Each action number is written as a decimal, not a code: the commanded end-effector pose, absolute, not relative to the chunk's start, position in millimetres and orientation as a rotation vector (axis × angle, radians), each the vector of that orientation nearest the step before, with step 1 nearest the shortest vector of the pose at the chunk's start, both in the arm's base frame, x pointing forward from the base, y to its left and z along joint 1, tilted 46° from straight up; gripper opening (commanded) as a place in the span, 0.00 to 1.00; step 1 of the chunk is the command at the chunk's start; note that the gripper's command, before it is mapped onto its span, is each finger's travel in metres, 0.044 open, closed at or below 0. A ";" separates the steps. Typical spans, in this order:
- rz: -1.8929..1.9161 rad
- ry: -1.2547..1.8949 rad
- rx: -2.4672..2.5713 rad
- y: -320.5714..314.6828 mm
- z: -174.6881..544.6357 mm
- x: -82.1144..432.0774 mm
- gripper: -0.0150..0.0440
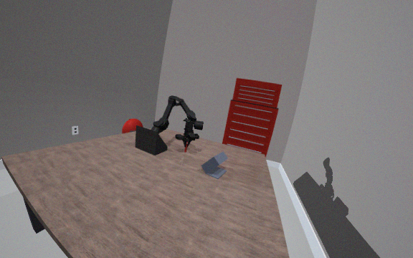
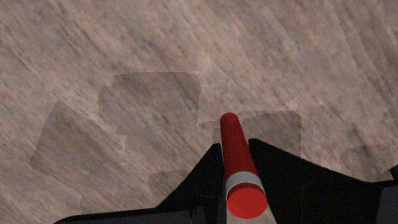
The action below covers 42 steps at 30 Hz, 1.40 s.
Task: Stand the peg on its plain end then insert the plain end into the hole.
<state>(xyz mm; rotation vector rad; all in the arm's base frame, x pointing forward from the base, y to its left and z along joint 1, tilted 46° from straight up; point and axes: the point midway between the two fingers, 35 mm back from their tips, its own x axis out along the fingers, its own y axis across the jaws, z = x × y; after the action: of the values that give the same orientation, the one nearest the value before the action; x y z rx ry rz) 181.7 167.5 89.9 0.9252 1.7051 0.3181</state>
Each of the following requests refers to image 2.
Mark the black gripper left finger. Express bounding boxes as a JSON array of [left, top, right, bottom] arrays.
[[53, 143, 227, 224]]

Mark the red peg with white band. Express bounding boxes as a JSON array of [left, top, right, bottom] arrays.
[[220, 113, 267, 219]]

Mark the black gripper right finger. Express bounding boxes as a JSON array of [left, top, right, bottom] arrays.
[[248, 138, 398, 224]]

